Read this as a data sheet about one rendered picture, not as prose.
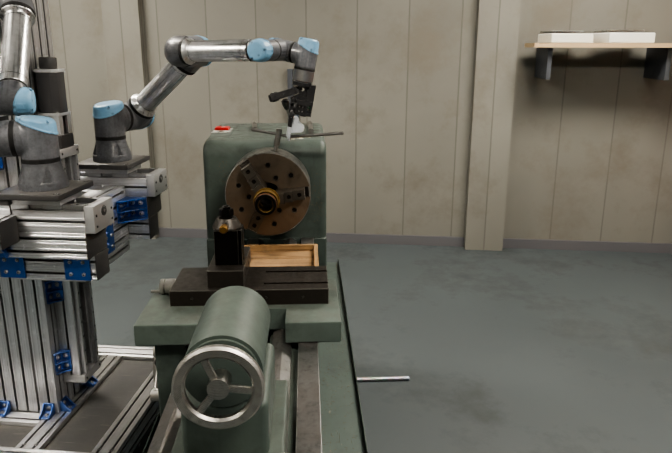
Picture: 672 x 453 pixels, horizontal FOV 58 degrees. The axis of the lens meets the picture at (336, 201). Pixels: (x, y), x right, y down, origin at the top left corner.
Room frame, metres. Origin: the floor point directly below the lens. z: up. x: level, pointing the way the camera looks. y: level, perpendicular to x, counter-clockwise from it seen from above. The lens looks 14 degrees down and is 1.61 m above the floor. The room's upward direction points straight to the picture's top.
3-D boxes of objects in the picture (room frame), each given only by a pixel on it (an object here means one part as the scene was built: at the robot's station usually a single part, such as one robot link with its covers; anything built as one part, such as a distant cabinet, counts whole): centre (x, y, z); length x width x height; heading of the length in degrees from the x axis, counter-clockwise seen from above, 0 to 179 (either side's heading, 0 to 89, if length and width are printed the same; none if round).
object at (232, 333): (1.00, 0.19, 1.01); 0.30 x 0.20 x 0.29; 3
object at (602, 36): (4.42, -2.02, 1.68); 0.35 x 0.33 x 0.09; 85
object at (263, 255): (1.96, 0.24, 0.89); 0.36 x 0.30 x 0.04; 93
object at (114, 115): (2.42, 0.91, 1.33); 0.13 x 0.12 x 0.14; 156
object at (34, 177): (1.92, 0.96, 1.21); 0.15 x 0.15 x 0.10
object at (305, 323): (1.56, 0.26, 0.90); 0.53 x 0.30 x 0.06; 93
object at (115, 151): (2.42, 0.91, 1.21); 0.15 x 0.15 x 0.10
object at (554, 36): (4.46, -1.63, 1.68); 0.33 x 0.31 x 0.08; 85
